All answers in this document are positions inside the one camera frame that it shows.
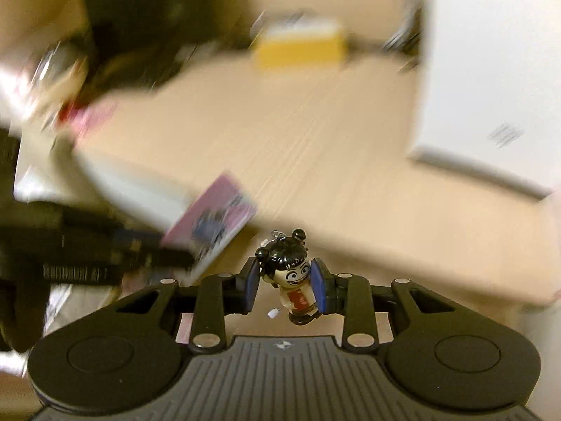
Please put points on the large white box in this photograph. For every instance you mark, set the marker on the large white box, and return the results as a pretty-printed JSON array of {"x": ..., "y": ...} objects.
[{"x": 491, "y": 74}]

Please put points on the pink and red packet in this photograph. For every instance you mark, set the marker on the pink and red packet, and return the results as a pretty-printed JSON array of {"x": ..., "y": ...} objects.
[{"x": 90, "y": 116}]

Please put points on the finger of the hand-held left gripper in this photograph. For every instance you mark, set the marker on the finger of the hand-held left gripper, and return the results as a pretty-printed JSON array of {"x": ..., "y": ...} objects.
[{"x": 153, "y": 252}]

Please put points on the pink printed card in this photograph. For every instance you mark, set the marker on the pink printed card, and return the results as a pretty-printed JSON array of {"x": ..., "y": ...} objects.
[{"x": 210, "y": 219}]

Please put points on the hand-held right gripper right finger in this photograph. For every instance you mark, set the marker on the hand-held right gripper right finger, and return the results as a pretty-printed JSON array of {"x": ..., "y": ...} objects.
[{"x": 318, "y": 289}]

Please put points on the yellow and white box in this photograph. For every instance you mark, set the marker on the yellow and white box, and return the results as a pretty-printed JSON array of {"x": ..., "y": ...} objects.
[{"x": 300, "y": 44}]

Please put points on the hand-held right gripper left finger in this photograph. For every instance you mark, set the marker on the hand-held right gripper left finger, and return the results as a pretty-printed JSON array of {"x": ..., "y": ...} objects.
[{"x": 251, "y": 287}]

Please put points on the dark blurred monitor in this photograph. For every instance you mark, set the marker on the dark blurred monitor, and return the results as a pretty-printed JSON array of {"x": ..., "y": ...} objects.
[{"x": 144, "y": 30}]

